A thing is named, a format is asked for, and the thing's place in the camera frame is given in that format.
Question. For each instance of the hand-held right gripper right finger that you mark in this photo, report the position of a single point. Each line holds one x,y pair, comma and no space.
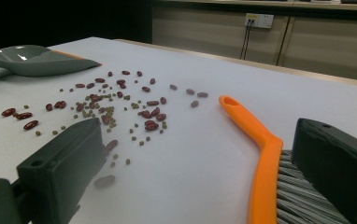
338,174

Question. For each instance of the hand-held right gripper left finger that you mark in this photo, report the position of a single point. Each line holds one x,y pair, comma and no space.
61,168

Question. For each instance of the green mung beans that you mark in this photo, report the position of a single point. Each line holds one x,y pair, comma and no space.
127,161

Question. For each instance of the orange brush with grey bristles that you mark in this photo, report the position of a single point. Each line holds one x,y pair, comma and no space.
264,186

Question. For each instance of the red kidney beans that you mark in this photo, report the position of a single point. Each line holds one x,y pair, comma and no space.
151,126

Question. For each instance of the grey dustpan with orange edge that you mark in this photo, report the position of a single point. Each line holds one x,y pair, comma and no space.
42,65

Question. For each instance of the beige cabinet front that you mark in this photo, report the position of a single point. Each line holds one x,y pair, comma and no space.
323,43

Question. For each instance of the white wall socket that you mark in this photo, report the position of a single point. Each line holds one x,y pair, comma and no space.
259,20

